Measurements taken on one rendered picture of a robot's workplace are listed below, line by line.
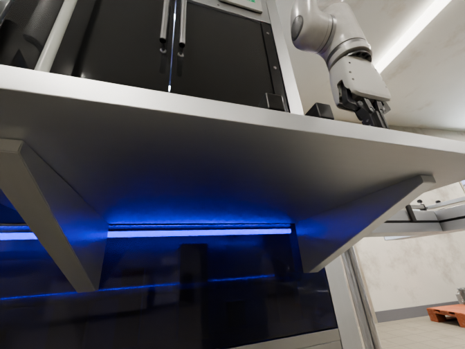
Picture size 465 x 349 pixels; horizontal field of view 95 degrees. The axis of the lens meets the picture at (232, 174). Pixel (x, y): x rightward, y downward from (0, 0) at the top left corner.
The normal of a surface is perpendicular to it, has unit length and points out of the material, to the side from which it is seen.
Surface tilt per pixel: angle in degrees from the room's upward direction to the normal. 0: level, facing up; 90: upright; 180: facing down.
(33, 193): 160
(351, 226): 90
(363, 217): 90
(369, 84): 96
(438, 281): 90
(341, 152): 180
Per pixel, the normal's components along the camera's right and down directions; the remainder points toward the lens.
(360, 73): 0.18, -0.40
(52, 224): 0.16, 0.72
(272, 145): 0.07, 0.91
